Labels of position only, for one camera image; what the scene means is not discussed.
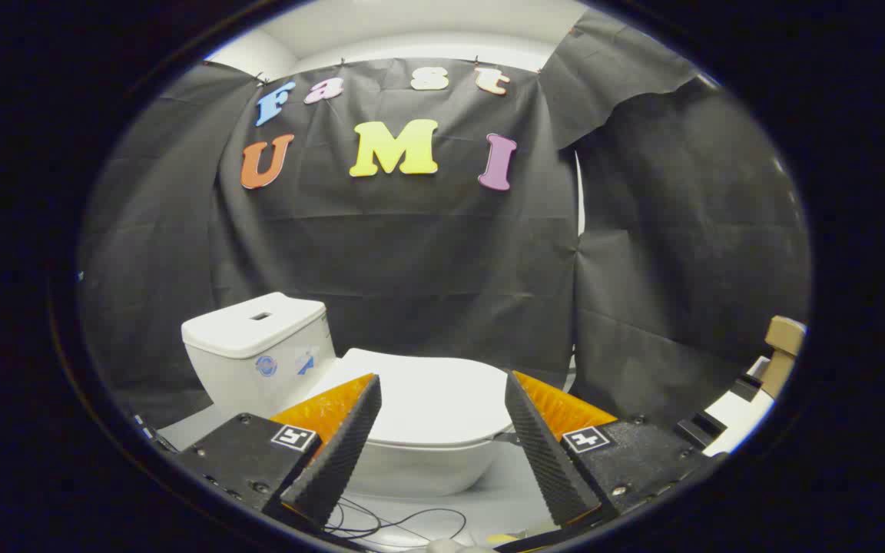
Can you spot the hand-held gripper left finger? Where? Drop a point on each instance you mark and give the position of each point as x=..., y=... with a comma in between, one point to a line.
x=339, y=453

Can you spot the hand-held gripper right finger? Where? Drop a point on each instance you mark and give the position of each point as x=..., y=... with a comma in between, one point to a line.
x=546, y=453

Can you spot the white toilet lid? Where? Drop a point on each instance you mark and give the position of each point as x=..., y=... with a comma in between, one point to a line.
x=435, y=399

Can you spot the white ceramic toilet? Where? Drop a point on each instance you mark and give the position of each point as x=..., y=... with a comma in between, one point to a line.
x=258, y=361

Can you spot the yellow tape strip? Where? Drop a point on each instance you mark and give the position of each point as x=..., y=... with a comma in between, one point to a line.
x=502, y=538

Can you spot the black block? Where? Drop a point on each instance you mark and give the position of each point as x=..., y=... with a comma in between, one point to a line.
x=702, y=430
x=748, y=386

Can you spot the white board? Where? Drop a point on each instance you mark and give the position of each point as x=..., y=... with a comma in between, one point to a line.
x=746, y=415

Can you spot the black backdrop cloth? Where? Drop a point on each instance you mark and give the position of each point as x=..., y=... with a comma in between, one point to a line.
x=412, y=246

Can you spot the brown cardboard box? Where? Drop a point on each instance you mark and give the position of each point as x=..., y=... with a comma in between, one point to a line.
x=784, y=338

